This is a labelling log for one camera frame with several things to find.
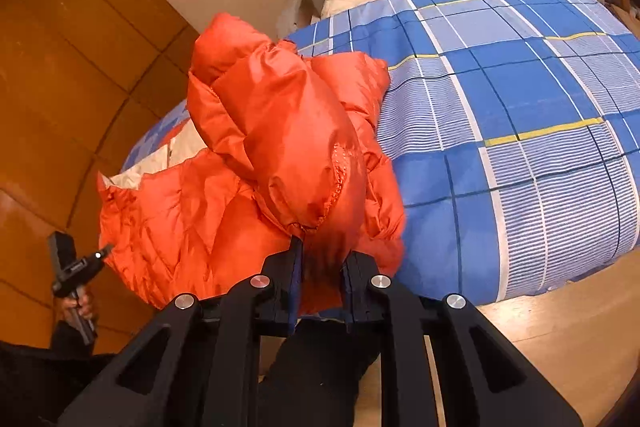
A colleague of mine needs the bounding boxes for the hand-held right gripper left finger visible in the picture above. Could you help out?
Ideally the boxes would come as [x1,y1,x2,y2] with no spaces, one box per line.
[57,238,305,427]

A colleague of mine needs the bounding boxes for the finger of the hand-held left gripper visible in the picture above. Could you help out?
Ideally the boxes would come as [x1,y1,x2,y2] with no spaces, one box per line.
[82,244,115,270]

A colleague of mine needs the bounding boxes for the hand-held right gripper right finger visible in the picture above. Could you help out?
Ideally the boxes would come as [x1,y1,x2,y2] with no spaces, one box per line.
[341,252,585,427]

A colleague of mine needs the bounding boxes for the orange puffer jacket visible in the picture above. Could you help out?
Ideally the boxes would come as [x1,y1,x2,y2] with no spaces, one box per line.
[97,12,407,315]

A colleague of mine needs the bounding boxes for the person's left forearm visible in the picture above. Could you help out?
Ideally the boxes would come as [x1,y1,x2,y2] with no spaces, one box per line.
[0,319,118,427]

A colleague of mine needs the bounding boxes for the person's left hand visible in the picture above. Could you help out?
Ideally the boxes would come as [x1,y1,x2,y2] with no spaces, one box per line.
[54,289,96,323]

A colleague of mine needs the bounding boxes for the wooden wardrobe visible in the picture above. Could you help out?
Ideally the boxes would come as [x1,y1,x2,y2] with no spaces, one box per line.
[0,0,201,353]

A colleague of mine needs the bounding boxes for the bed with blue plaid sheet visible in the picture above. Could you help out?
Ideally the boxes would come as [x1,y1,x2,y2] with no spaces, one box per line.
[119,0,640,308]

